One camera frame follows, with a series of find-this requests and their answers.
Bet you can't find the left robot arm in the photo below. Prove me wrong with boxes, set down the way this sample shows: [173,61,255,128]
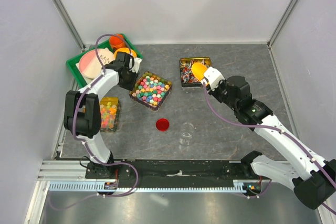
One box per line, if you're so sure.
[64,52,142,178]

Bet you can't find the tin of bright star candies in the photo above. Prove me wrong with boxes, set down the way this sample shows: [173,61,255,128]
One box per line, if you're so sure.
[100,97,121,132]

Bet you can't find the red round lid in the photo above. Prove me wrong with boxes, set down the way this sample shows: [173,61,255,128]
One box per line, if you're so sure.
[155,118,170,132]

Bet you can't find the tin of pastel star candies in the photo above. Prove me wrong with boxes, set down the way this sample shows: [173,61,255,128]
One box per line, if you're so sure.
[129,71,173,112]

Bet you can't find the purple cable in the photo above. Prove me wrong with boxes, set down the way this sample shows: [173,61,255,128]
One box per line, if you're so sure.
[47,34,141,210]
[202,81,336,216]

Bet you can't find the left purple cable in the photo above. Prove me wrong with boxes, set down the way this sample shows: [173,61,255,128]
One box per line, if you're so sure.
[47,34,141,210]

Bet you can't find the pink white plate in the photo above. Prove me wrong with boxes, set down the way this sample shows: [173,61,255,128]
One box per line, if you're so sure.
[78,48,115,79]

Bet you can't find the yellow plastic scoop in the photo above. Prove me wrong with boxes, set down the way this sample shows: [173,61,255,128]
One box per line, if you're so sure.
[191,62,208,82]

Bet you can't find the grey cable duct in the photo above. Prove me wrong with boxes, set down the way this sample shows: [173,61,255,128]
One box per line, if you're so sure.
[49,181,247,193]

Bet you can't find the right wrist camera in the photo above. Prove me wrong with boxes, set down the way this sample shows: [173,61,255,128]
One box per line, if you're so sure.
[201,67,225,91]

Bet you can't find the green plastic tray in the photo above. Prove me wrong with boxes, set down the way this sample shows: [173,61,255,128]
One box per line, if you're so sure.
[66,34,143,88]

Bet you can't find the tin of lollipops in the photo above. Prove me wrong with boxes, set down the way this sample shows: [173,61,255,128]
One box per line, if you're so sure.
[179,57,212,88]

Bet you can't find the orange plastic bowl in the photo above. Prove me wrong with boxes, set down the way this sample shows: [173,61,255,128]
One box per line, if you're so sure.
[114,47,138,58]

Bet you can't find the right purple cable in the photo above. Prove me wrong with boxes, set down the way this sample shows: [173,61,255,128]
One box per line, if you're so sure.
[202,81,336,216]

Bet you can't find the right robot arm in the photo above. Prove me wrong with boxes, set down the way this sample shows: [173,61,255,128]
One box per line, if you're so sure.
[202,70,335,209]

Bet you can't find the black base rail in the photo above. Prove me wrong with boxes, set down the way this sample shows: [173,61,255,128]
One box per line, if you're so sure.
[85,159,259,189]

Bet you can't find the clear glass jar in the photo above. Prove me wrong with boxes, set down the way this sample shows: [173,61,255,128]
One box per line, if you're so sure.
[179,122,195,146]

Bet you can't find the orange plastic cup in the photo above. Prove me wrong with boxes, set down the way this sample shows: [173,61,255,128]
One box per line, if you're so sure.
[109,34,126,50]

